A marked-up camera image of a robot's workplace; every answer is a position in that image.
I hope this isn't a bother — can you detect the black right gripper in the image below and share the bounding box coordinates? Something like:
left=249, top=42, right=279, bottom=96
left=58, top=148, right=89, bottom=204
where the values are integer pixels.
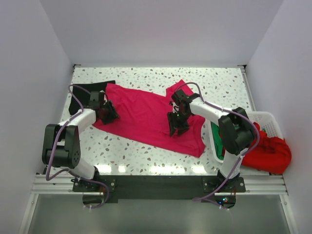
left=168, top=110, right=191, bottom=137

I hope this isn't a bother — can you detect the magenta t shirt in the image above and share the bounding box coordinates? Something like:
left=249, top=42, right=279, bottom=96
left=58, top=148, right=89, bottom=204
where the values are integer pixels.
left=93, top=80, right=206, bottom=157

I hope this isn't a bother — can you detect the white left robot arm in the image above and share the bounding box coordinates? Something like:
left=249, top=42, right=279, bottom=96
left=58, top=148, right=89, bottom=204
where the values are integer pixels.
left=42, top=91, right=120, bottom=191

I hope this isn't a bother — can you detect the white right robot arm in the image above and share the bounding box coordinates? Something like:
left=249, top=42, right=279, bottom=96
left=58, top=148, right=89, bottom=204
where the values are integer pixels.
left=167, top=89, right=259, bottom=192

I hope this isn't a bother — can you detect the folded black t shirt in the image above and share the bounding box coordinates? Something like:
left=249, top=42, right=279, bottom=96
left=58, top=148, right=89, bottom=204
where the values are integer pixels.
left=68, top=80, right=116, bottom=116

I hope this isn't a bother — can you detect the green t shirt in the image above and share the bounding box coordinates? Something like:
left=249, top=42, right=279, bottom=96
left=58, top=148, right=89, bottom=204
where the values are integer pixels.
left=211, top=122, right=224, bottom=160

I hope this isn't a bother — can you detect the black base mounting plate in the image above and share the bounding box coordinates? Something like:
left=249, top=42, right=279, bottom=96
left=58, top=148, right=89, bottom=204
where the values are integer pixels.
left=71, top=175, right=246, bottom=208

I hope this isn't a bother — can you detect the white plastic laundry basket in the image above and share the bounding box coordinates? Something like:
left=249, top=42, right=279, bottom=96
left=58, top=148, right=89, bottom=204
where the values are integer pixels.
left=207, top=111, right=284, bottom=163

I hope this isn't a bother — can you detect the red t shirt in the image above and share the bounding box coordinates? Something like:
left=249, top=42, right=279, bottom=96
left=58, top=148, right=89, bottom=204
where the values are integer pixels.
left=242, top=123, right=292, bottom=174

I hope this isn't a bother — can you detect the aluminium frame rail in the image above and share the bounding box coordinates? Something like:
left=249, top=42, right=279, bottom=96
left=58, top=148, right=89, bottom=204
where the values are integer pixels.
left=19, top=174, right=299, bottom=234

